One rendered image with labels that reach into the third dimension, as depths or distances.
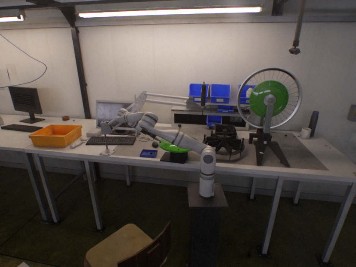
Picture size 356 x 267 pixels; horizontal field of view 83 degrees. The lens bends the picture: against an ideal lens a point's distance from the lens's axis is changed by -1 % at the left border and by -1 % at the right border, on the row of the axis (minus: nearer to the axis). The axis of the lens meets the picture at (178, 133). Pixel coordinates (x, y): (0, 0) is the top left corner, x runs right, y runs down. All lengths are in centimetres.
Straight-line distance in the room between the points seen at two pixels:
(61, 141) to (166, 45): 144
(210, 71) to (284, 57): 75
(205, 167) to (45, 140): 152
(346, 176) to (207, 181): 102
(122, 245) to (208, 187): 64
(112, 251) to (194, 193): 60
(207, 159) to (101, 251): 84
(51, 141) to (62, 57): 120
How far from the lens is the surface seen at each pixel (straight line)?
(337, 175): 186
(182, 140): 122
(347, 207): 211
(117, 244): 149
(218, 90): 238
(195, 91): 239
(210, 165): 126
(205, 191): 137
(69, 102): 307
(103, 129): 177
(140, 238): 149
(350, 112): 278
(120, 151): 188
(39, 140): 227
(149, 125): 123
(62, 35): 297
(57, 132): 250
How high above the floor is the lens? 172
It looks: 22 degrees down
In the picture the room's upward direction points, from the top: straight up
